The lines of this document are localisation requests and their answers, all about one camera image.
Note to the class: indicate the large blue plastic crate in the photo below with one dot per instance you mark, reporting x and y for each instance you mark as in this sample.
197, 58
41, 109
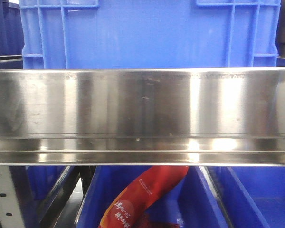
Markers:
108, 34

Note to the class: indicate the blue bin centre lower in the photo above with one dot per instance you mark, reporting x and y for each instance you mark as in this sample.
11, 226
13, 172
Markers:
190, 204

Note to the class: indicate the stainless steel rail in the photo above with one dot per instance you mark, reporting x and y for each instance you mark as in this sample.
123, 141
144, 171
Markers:
203, 116

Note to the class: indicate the red printed snack bag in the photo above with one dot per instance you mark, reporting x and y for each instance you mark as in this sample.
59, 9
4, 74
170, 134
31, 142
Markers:
140, 194

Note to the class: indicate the white perforated shelf upright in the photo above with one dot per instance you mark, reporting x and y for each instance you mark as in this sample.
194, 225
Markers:
10, 214

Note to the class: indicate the blue bin right lower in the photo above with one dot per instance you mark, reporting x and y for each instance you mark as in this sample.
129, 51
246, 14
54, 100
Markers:
254, 197

